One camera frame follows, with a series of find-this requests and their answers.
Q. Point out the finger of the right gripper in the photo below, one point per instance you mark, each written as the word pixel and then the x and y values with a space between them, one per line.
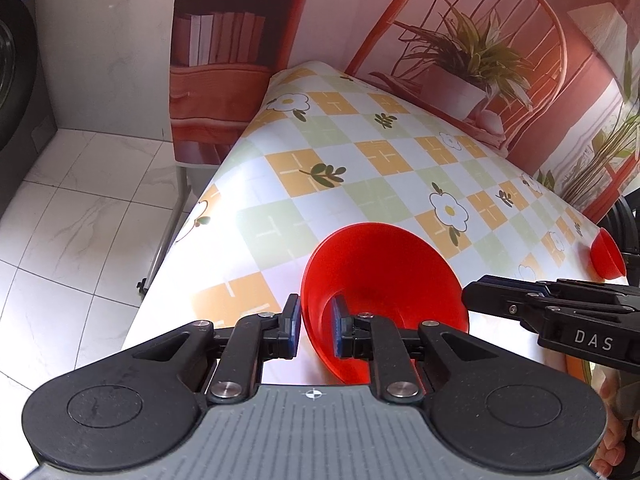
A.
pixel 505 297

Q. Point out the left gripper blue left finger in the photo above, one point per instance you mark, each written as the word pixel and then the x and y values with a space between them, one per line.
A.
pixel 242 350

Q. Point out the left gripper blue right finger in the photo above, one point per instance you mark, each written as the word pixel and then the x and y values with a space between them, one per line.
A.
pixel 377 341

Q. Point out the red bowl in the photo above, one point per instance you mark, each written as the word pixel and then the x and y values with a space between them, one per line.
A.
pixel 381 269
pixel 606 258

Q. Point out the person's right hand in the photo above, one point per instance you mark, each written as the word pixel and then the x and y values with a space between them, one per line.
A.
pixel 620 393

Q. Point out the checkered floral tablecloth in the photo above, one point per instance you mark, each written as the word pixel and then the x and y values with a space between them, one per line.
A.
pixel 327 150

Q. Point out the printed room backdrop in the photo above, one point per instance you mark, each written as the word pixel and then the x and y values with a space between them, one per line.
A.
pixel 551 85

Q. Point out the grey washing machine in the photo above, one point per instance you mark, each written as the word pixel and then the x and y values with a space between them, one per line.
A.
pixel 27 122

